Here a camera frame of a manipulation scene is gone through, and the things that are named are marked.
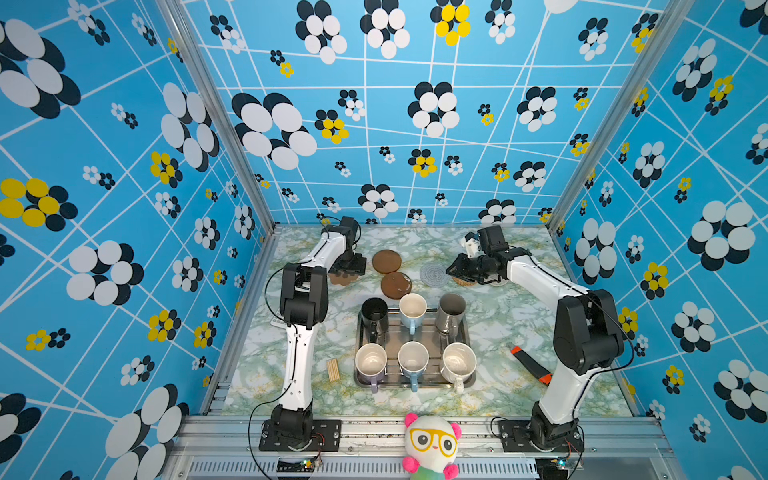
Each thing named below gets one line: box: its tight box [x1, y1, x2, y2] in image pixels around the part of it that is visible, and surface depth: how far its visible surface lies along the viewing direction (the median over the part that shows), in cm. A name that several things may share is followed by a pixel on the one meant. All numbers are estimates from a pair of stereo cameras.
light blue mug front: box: [397, 340, 430, 393], surface depth 80 cm
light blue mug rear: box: [398, 292, 427, 335], surface depth 90 cm
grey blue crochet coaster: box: [419, 263, 449, 288], surface depth 107 cm
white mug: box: [440, 342, 477, 394], surface depth 82 cm
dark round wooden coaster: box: [372, 249, 402, 274], surface depth 110 cm
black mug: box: [360, 297, 389, 344], surface depth 93 cm
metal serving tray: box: [354, 308, 476, 388], surface depth 86 cm
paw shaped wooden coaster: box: [328, 271, 360, 286], surface depth 106 cm
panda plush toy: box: [402, 412, 462, 480], surface depth 68 cm
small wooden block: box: [327, 359, 340, 382], surface depth 85 cm
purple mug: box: [355, 342, 388, 394], surface depth 82 cm
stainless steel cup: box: [435, 292, 466, 336], surface depth 89 cm
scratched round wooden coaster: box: [380, 272, 412, 299], surface depth 104 cm
